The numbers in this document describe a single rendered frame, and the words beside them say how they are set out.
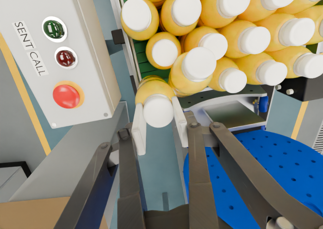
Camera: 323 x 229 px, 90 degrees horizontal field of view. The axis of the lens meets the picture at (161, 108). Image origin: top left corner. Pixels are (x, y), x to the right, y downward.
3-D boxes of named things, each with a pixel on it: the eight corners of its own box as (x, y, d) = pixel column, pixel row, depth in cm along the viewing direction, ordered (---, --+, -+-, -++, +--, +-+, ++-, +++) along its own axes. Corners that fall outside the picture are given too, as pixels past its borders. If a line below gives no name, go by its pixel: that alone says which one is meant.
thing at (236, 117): (202, 114, 46) (219, 139, 35) (202, 106, 45) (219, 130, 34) (237, 107, 46) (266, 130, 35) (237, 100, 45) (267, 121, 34)
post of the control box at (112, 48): (130, 44, 123) (76, 66, 32) (129, 39, 122) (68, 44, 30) (136, 43, 123) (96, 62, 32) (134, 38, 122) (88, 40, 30)
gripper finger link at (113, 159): (135, 162, 14) (102, 168, 14) (139, 132, 19) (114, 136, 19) (131, 149, 14) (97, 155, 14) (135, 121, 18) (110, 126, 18)
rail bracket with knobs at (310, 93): (266, 90, 48) (294, 104, 38) (268, 66, 45) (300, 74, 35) (299, 84, 48) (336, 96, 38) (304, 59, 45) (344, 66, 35)
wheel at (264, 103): (257, 114, 42) (267, 115, 41) (258, 99, 40) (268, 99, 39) (259, 107, 45) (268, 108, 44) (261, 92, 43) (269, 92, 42)
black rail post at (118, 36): (121, 44, 40) (114, 45, 33) (117, 30, 39) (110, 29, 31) (130, 42, 40) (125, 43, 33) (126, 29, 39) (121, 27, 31)
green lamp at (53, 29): (51, 40, 21) (45, 41, 20) (43, 21, 20) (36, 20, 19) (67, 37, 21) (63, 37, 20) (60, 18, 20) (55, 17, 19)
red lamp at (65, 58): (62, 67, 22) (57, 69, 21) (55, 51, 21) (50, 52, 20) (78, 64, 22) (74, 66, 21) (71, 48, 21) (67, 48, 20)
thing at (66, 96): (62, 108, 25) (58, 111, 24) (51, 85, 23) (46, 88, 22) (85, 103, 25) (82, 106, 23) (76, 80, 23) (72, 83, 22)
